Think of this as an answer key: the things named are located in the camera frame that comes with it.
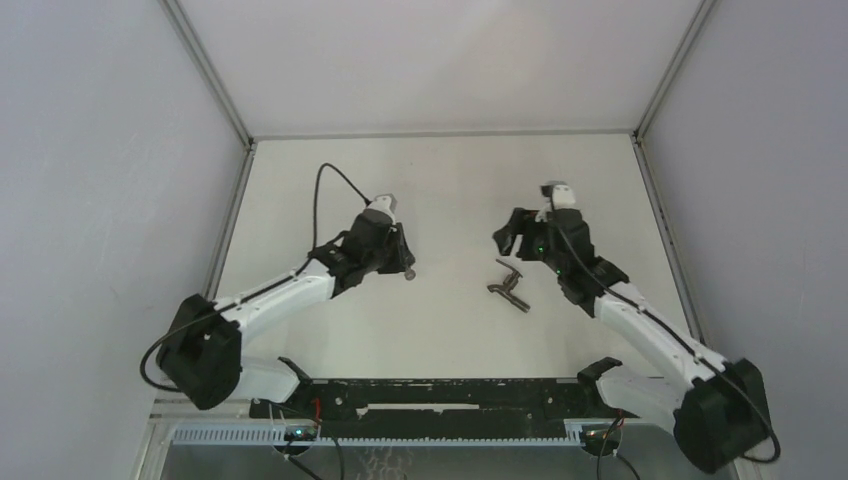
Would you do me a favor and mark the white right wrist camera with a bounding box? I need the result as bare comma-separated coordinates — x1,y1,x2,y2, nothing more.
540,181,577,211

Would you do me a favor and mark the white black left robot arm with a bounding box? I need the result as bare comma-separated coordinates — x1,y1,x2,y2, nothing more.
143,196,415,417

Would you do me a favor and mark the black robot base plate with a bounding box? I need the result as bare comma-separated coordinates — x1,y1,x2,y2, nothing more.
249,378,618,441

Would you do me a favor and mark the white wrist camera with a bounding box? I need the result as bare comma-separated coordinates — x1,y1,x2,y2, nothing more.
368,193,397,216
540,181,577,211

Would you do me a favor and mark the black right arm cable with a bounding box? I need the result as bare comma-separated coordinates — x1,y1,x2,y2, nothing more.
546,192,783,480

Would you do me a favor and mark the metal water faucet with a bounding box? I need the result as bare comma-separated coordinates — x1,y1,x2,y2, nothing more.
487,259,531,313

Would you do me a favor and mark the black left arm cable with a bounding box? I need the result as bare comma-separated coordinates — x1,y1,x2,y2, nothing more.
139,162,374,393

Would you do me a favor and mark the white slotted cable duct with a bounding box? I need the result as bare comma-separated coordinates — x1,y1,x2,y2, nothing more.
172,423,598,447

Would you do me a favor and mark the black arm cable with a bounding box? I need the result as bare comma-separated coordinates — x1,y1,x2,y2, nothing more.
546,192,783,480
139,162,374,393

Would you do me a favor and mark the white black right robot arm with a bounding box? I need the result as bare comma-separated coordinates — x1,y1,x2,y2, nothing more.
492,208,782,474

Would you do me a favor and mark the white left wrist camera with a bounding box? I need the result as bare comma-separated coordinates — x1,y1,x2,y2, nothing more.
368,193,397,216

